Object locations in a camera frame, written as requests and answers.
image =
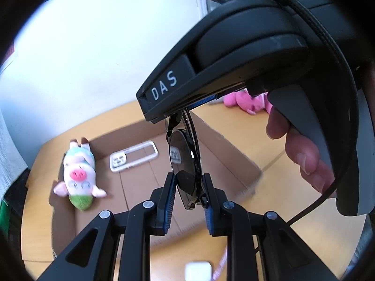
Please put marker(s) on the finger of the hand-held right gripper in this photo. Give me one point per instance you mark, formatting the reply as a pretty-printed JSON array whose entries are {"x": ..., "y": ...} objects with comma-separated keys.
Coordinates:
[{"x": 202, "y": 102}]

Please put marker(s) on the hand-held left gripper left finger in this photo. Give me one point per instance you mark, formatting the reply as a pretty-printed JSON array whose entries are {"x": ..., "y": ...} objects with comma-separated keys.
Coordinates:
[{"x": 170, "y": 202}]

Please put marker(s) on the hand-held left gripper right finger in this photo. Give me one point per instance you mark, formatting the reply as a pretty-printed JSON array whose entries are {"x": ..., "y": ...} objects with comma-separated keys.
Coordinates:
[{"x": 208, "y": 221}]

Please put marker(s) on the brown cardboard box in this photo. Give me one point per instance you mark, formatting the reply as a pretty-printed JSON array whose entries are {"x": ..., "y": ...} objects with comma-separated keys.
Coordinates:
[{"x": 140, "y": 187}]

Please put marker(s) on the black sunglasses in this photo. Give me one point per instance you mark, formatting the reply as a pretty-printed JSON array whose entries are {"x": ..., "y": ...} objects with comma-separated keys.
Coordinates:
[{"x": 183, "y": 164}]

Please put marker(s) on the person's right hand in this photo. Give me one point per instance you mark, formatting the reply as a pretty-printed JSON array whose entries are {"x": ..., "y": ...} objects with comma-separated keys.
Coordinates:
[{"x": 304, "y": 155}]

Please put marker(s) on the pink plush toy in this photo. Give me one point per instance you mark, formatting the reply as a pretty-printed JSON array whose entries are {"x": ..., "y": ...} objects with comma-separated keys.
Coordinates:
[{"x": 252, "y": 104}]

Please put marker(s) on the white rounded object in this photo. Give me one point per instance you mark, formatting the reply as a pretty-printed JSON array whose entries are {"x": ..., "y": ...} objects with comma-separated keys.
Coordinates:
[{"x": 199, "y": 272}]

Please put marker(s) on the white phone case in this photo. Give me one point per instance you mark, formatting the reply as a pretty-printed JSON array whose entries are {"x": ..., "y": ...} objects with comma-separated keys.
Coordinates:
[{"x": 118, "y": 161}]

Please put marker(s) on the pig plush toy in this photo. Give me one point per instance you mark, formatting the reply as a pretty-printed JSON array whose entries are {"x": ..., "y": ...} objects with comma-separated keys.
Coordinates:
[{"x": 77, "y": 175}]

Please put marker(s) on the green object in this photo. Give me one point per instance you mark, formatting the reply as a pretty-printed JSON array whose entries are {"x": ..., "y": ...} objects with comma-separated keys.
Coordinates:
[{"x": 6, "y": 213}]

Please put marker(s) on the light grey fabric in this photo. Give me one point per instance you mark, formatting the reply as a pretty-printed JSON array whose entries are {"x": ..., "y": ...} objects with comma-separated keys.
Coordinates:
[{"x": 10, "y": 152}]

